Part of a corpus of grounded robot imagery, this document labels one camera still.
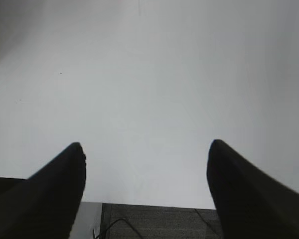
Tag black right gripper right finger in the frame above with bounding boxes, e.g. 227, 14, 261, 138
206, 139, 299, 239

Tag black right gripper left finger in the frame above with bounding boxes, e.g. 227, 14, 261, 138
0, 142, 86, 239

